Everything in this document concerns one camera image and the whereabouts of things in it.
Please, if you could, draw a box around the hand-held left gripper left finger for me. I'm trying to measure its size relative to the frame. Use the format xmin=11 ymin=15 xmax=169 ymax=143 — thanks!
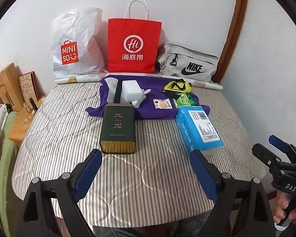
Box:
xmin=19 ymin=149 xmax=103 ymax=237

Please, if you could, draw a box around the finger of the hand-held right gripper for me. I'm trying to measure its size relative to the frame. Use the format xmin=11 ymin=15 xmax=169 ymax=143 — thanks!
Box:
xmin=252 ymin=143 xmax=287 ymax=171
xmin=269 ymin=135 xmax=296 ymax=163

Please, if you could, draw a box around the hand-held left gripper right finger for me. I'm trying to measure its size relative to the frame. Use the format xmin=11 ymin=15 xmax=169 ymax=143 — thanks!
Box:
xmin=190 ymin=149 xmax=277 ymax=237

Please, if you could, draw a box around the dark green packet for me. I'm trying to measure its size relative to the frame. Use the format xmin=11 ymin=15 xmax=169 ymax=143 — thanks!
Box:
xmin=185 ymin=92 xmax=199 ymax=106

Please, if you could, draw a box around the light green wipes packet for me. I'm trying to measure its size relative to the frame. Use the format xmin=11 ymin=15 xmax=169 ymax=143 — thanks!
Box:
xmin=174 ymin=94 xmax=190 ymax=107

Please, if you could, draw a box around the white fruit-print sticker pack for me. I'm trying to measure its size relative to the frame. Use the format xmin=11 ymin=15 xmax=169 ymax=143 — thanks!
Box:
xmin=153 ymin=98 xmax=172 ymax=109

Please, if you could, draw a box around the yellow black pouch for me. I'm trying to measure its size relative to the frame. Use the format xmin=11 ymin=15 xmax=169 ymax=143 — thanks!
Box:
xmin=162 ymin=78 xmax=193 ymax=99

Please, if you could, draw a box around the white box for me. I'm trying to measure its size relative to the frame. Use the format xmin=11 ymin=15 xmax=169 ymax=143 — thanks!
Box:
xmin=122 ymin=80 xmax=145 ymax=102

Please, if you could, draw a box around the person's right hand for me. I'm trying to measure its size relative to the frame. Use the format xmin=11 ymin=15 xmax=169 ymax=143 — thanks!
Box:
xmin=273 ymin=191 xmax=296 ymax=225

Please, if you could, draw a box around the blue tissue pack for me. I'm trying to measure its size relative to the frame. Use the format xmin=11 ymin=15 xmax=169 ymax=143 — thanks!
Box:
xmin=175 ymin=106 xmax=224 ymax=157

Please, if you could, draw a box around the dark green tea tin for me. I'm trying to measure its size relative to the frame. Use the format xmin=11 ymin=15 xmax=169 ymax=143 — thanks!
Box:
xmin=99 ymin=103 xmax=137 ymax=155

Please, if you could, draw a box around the green bed sheet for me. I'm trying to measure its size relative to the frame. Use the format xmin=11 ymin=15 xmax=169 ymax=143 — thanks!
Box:
xmin=0 ymin=111 xmax=19 ymax=228

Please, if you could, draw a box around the wooden nightstand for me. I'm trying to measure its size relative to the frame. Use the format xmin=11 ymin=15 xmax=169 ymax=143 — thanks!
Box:
xmin=8 ymin=95 xmax=47 ymax=149

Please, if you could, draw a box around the rolled printed paper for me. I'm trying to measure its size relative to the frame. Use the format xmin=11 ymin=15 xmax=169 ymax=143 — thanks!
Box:
xmin=54 ymin=72 xmax=224 ymax=91

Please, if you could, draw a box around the purple cloth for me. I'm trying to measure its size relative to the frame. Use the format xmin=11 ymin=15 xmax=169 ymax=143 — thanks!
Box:
xmin=86 ymin=74 xmax=210 ymax=121

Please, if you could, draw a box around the white black-dotted pillow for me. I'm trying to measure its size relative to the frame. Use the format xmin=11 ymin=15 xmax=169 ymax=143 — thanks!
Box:
xmin=0 ymin=104 xmax=11 ymax=134

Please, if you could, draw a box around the decorated notebook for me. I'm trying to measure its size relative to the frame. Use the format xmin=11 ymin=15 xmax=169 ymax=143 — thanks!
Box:
xmin=18 ymin=71 xmax=40 ymax=103

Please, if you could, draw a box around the grey waist bag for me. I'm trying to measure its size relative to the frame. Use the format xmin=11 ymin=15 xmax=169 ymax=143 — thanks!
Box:
xmin=156 ymin=41 xmax=219 ymax=83

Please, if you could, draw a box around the wooden headboard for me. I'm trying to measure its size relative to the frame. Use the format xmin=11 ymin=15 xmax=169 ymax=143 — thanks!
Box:
xmin=0 ymin=63 xmax=24 ymax=106

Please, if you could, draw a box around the white plastic shopping bag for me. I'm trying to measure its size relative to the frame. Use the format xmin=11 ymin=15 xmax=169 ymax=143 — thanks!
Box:
xmin=51 ymin=7 xmax=106 ymax=79

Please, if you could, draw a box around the red paper bag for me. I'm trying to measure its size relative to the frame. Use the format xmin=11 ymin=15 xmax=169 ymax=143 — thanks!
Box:
xmin=107 ymin=0 xmax=162 ymax=73

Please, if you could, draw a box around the brown wooden door frame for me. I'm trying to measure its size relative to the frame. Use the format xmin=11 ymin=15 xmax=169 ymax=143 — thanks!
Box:
xmin=212 ymin=0 xmax=249 ymax=84

